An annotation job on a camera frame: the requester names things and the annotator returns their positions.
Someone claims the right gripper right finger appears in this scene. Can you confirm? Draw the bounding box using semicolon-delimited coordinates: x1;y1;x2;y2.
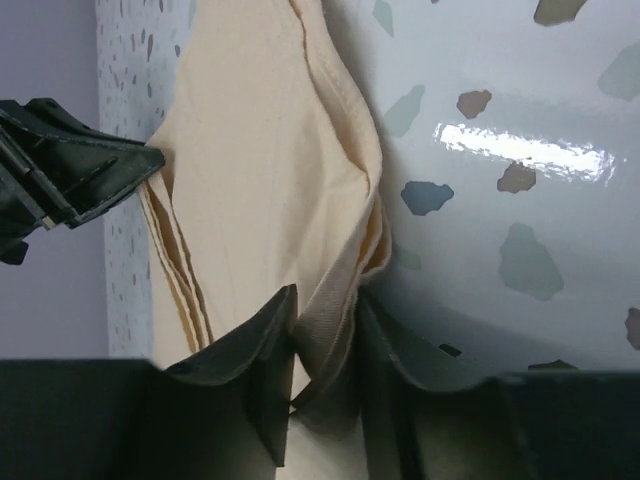
357;293;639;479

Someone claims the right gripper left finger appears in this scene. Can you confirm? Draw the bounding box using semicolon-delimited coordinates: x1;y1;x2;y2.
1;286;297;480

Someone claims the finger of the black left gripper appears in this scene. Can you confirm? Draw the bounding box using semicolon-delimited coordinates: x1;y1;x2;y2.
1;98;165;265

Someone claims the beige cloth mat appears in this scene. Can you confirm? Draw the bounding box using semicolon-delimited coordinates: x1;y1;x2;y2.
140;1;391;479

